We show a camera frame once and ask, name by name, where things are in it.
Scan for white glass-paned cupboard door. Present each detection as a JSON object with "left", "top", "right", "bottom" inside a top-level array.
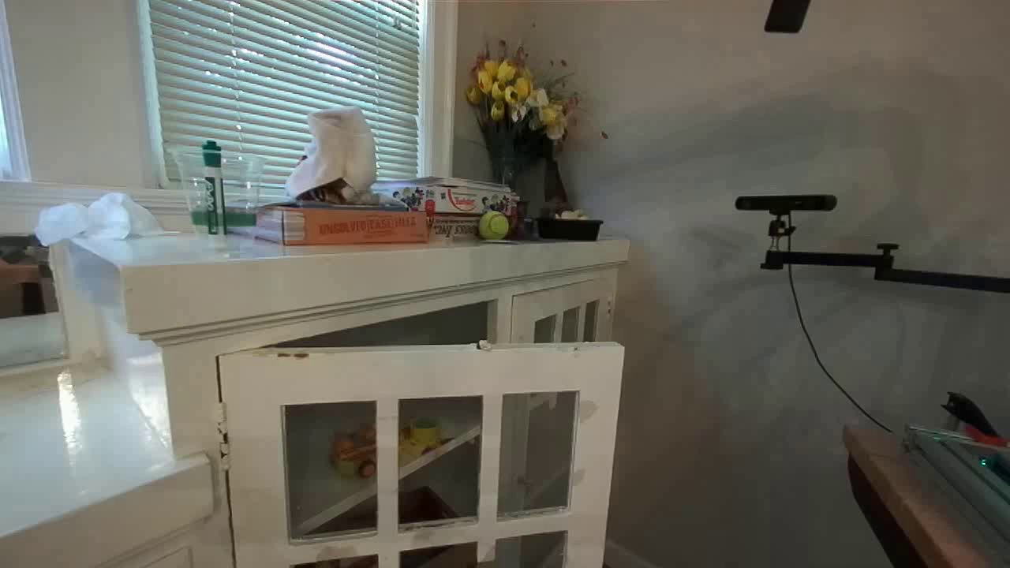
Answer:
[
  {"left": 214, "top": 341, "right": 630, "bottom": 568},
  {"left": 510, "top": 276, "right": 623, "bottom": 347}
]

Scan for white cupboard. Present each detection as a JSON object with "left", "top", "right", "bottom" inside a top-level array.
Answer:
[{"left": 46, "top": 231, "right": 635, "bottom": 568}]

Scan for green tennis ball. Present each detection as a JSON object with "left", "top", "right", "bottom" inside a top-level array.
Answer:
[{"left": 477, "top": 209, "right": 515, "bottom": 244}]

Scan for small printed box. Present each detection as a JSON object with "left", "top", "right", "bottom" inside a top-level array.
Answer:
[{"left": 429, "top": 210, "right": 488, "bottom": 240}]

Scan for black tray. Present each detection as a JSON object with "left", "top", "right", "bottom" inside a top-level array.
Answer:
[{"left": 533, "top": 210, "right": 607, "bottom": 244}]

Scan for printed board game box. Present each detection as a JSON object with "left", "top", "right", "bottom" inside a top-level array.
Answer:
[{"left": 373, "top": 175, "right": 521, "bottom": 217}]

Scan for dark glass vase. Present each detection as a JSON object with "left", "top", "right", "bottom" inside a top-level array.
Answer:
[{"left": 481, "top": 121, "right": 573, "bottom": 217}]

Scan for yellow flower bouquet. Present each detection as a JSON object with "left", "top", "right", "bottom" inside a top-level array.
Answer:
[{"left": 462, "top": 41, "right": 582, "bottom": 145}]

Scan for white crumpled towel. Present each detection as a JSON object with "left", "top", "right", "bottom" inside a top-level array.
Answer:
[{"left": 282, "top": 107, "right": 379, "bottom": 204}]

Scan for clear plastic container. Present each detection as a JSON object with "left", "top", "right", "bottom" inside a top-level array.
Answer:
[{"left": 172, "top": 145, "right": 267, "bottom": 231}]

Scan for white window blinds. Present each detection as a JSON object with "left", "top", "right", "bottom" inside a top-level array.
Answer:
[
  {"left": 0, "top": 0, "right": 32, "bottom": 182},
  {"left": 147, "top": 0, "right": 425, "bottom": 182}
]

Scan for green-capped bottle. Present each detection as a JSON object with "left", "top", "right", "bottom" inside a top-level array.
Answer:
[{"left": 200, "top": 138, "right": 230, "bottom": 238}]

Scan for black angled bar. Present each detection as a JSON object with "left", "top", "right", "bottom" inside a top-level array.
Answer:
[{"left": 764, "top": 0, "right": 814, "bottom": 34}]

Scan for white plastic bag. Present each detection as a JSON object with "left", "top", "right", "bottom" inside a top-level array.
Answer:
[{"left": 32, "top": 189, "right": 160, "bottom": 250}]

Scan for brown wooden table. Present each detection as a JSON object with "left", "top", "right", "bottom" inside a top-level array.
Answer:
[{"left": 843, "top": 422, "right": 1010, "bottom": 568}]

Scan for black clamp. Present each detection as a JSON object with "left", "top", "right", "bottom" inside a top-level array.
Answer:
[{"left": 941, "top": 389, "right": 1007, "bottom": 441}]

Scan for black stereo camera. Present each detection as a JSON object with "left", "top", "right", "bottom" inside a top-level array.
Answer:
[{"left": 732, "top": 193, "right": 839, "bottom": 217}]

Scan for black camera cable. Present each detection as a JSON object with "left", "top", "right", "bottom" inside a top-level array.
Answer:
[{"left": 783, "top": 265, "right": 898, "bottom": 437}]

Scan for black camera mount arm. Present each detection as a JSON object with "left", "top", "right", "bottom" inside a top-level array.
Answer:
[{"left": 760, "top": 210, "right": 1010, "bottom": 296}]

